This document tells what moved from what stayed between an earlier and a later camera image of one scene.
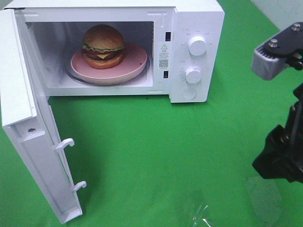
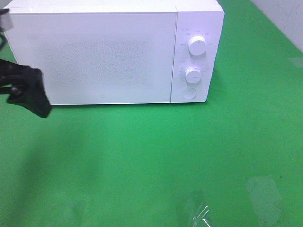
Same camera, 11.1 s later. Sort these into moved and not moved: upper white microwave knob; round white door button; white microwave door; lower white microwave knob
Moved: white microwave door
Not moved: round white door button; upper white microwave knob; lower white microwave knob
